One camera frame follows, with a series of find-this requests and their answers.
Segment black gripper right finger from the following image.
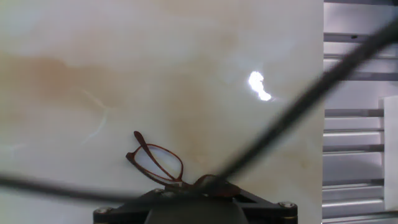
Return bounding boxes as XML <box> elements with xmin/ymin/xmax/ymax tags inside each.
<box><xmin>229</xmin><ymin>188</ymin><xmax>299</xmax><ymax>224</ymax></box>

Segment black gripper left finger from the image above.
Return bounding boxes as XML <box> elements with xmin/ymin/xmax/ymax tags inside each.
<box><xmin>93</xmin><ymin>186</ymin><xmax>187</xmax><ymax>224</ymax></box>

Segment brown frame glasses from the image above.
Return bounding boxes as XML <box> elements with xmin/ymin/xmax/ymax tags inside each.
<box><xmin>125</xmin><ymin>130</ymin><xmax>242</xmax><ymax>198</ymax></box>

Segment white tissue sheet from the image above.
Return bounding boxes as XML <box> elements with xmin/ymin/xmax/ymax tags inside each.
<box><xmin>378</xmin><ymin>95</ymin><xmax>398</xmax><ymax>212</ymax></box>

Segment marble pattern table mat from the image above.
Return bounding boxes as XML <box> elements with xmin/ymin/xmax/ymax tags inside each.
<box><xmin>0</xmin><ymin>0</ymin><xmax>326</xmax><ymax>224</ymax></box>

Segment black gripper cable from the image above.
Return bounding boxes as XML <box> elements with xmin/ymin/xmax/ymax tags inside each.
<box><xmin>0</xmin><ymin>17</ymin><xmax>398</xmax><ymax>203</ymax></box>

